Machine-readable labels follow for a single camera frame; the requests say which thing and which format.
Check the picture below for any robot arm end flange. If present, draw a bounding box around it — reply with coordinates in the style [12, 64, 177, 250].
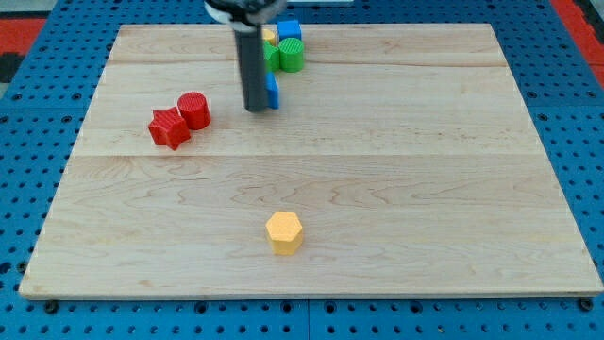
[204, 0, 287, 26]

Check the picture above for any yellow hexagon block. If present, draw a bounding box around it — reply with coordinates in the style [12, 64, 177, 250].
[265, 212, 304, 256]

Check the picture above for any blue flat block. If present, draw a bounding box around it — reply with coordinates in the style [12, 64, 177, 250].
[266, 72, 279, 110]

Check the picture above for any light wooden board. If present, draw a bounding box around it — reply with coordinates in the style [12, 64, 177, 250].
[20, 24, 603, 300]

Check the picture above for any green star block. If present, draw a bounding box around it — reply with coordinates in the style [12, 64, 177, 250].
[263, 42, 280, 73]

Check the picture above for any green cylinder block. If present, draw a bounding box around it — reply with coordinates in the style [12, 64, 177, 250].
[278, 38, 305, 73]

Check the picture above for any red cylinder block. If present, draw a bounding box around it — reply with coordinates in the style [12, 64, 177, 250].
[177, 92, 211, 130]

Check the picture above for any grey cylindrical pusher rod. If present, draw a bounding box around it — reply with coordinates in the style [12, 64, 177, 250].
[234, 25, 268, 112]

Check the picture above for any red star block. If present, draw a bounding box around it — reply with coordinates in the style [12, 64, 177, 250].
[148, 107, 191, 150]

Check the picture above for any small yellow block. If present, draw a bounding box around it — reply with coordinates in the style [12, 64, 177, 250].
[261, 28, 277, 46]

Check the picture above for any blue cube block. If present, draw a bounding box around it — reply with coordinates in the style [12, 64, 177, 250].
[277, 20, 302, 41]

